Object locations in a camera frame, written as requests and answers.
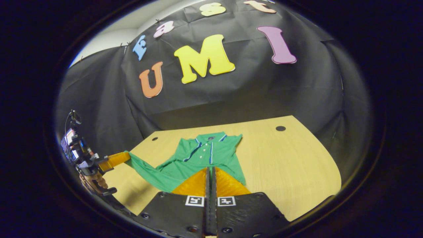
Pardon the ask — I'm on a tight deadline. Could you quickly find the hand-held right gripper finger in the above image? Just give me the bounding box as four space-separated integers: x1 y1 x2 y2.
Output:
211 166 290 238
135 167 211 238

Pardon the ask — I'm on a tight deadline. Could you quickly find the green T-shirt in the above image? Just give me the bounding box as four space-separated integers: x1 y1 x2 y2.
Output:
125 132 247 193

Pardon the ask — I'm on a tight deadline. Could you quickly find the computer monitor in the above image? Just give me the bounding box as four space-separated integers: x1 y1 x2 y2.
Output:
61 130 74 153

